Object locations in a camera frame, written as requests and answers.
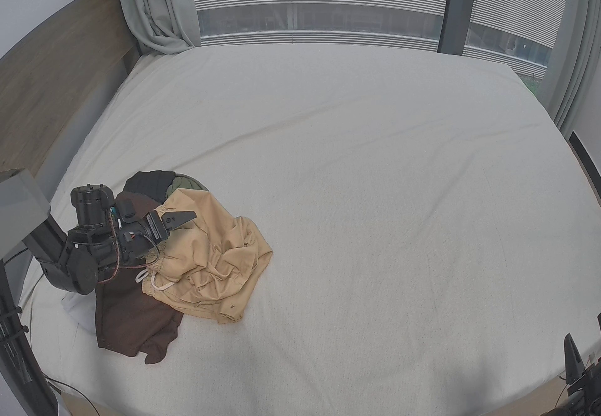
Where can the green garment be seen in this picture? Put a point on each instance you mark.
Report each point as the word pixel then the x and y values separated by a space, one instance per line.
pixel 185 181

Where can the brown garment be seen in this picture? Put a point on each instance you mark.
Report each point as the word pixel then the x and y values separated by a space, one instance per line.
pixel 131 320

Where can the black garment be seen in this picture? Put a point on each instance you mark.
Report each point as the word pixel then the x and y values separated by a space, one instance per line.
pixel 148 181

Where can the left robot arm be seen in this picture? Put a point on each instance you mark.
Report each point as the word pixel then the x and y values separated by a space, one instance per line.
pixel 70 268

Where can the bed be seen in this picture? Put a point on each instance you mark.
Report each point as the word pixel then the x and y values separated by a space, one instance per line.
pixel 357 179

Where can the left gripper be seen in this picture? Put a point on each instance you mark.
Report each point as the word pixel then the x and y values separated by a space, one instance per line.
pixel 152 228

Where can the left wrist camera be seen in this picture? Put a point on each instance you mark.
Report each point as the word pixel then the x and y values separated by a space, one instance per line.
pixel 126 208

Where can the tan shorts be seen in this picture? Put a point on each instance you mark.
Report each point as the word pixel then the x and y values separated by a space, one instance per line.
pixel 211 263

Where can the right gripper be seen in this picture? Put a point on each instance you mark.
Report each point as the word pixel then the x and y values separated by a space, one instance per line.
pixel 589 383

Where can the white garment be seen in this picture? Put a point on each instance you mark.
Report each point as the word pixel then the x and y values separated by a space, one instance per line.
pixel 82 310

